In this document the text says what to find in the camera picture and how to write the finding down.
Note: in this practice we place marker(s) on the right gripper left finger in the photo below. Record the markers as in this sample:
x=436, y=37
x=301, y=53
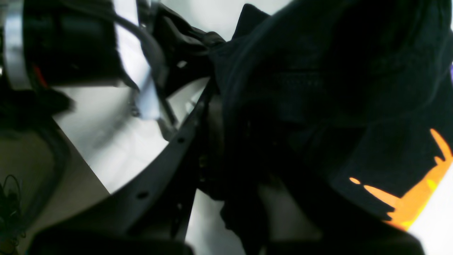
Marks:
x=149, y=215

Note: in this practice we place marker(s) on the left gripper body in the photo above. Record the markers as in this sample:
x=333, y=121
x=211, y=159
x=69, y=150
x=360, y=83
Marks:
x=185, y=48

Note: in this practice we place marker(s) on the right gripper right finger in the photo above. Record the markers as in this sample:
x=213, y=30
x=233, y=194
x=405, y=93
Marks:
x=303, y=215

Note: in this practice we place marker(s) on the black T-shirt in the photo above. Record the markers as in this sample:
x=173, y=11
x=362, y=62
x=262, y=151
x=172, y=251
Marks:
x=357, y=92

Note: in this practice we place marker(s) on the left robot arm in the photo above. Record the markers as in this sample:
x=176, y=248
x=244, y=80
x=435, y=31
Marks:
x=51, y=43

